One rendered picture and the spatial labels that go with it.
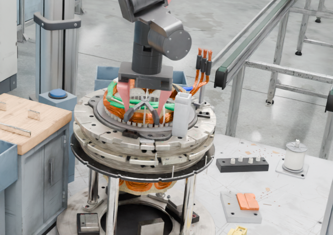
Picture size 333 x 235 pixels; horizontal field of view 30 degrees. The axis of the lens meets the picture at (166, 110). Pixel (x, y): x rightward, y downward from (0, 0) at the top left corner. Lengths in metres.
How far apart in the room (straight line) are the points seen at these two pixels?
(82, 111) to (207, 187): 0.52
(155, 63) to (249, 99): 3.27
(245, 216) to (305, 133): 2.46
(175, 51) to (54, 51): 0.72
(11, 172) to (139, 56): 0.38
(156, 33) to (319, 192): 0.90
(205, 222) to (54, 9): 0.70
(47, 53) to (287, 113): 2.74
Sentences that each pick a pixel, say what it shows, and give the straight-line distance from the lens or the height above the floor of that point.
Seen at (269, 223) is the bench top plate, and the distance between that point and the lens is 1.65.
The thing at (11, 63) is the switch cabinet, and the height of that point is 0.20.
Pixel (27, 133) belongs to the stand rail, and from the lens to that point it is 1.34.
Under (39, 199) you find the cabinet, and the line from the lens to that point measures 1.46.
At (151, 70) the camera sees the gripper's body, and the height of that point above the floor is 1.27.
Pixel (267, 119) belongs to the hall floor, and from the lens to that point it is 4.14.
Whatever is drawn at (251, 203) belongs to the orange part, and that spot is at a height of 0.80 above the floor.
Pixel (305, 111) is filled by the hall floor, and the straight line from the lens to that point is 4.37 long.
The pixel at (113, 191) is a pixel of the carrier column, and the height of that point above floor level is 0.96.
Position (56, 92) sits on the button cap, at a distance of 1.61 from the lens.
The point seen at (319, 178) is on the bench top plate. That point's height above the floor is 0.78.
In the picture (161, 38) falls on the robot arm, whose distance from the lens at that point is 1.08.
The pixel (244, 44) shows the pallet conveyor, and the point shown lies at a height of 0.76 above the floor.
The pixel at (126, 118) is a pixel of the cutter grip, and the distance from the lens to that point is 1.19.
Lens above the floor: 1.68
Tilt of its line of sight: 24 degrees down
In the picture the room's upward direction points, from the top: 6 degrees clockwise
